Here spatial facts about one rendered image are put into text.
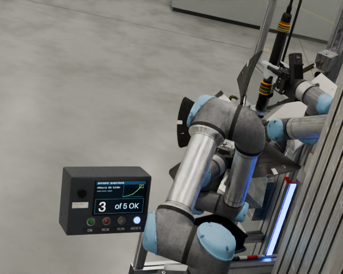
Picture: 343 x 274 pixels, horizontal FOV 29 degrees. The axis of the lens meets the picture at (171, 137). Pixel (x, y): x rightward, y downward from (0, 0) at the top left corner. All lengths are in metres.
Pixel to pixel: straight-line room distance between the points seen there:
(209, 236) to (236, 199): 0.44
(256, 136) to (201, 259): 0.44
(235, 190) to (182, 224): 0.40
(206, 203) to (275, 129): 0.35
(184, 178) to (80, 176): 0.31
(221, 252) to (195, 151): 0.33
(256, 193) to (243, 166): 0.56
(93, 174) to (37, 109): 3.13
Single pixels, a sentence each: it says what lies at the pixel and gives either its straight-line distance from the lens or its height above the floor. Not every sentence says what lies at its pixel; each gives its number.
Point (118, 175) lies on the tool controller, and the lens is 2.07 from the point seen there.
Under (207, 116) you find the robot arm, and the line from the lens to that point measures 2.05.
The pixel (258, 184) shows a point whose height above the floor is 1.00.
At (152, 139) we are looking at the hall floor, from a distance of 5.02.
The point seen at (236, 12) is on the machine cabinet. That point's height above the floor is 0.15.
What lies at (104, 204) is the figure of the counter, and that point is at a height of 1.17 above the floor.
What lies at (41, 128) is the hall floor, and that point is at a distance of 4.91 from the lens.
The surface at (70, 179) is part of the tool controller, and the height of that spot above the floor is 1.24.
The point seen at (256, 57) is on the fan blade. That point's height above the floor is 1.40.
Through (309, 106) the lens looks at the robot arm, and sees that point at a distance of 2.38.
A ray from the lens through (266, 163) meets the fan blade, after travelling 2.53.
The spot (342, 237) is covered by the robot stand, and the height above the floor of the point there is 1.55.
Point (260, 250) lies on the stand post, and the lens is 3.27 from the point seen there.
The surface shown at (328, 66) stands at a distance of 3.11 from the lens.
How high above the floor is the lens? 2.32
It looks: 27 degrees down
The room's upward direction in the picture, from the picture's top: 13 degrees clockwise
